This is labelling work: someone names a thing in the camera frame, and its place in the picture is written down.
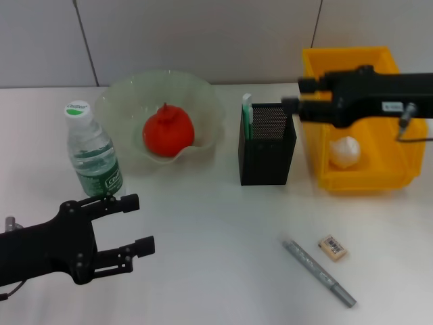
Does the white paper ball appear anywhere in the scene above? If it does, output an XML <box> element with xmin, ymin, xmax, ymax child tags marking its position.
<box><xmin>329</xmin><ymin>135</ymin><xmax>362</xmax><ymax>169</ymax></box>

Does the clear green-label water bottle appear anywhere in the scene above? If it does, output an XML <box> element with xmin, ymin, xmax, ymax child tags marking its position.
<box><xmin>63</xmin><ymin>99</ymin><xmax>127</xmax><ymax>200</ymax></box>

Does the yellow plastic bin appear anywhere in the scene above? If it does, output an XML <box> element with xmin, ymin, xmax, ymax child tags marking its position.
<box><xmin>299</xmin><ymin>45</ymin><xmax>429</xmax><ymax>194</ymax></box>

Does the right arm cable with connector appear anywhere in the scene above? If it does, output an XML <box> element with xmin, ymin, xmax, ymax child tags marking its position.
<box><xmin>394</xmin><ymin>102</ymin><xmax>433</xmax><ymax>142</ymax></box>

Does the orange fruit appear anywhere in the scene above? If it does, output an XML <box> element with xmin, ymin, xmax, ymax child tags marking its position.
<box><xmin>141</xmin><ymin>103</ymin><xmax>196</xmax><ymax>157</ymax></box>

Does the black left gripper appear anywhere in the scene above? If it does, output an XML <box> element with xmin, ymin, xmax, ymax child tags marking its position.
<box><xmin>0</xmin><ymin>193</ymin><xmax>156</xmax><ymax>286</ymax></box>

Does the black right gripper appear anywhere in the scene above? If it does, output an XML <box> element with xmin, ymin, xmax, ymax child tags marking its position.
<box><xmin>281</xmin><ymin>65</ymin><xmax>433</xmax><ymax>129</ymax></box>

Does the grey marker pen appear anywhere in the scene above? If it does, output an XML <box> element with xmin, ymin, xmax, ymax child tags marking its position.
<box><xmin>282</xmin><ymin>239</ymin><xmax>358</xmax><ymax>309</ymax></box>

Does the beige eraser with barcode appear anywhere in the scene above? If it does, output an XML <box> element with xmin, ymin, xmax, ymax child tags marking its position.
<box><xmin>317</xmin><ymin>236</ymin><xmax>348</xmax><ymax>262</ymax></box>

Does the black mesh pen holder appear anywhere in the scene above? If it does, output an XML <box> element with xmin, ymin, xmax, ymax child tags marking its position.
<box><xmin>237</xmin><ymin>102</ymin><xmax>298</xmax><ymax>186</ymax></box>

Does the green glass fruit plate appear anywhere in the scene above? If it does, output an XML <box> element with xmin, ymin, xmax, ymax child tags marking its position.
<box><xmin>93</xmin><ymin>69</ymin><xmax>227</xmax><ymax>167</ymax></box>

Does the green white pen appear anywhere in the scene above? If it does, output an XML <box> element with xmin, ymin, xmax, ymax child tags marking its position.
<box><xmin>241</xmin><ymin>93</ymin><xmax>255</xmax><ymax>141</ymax></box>

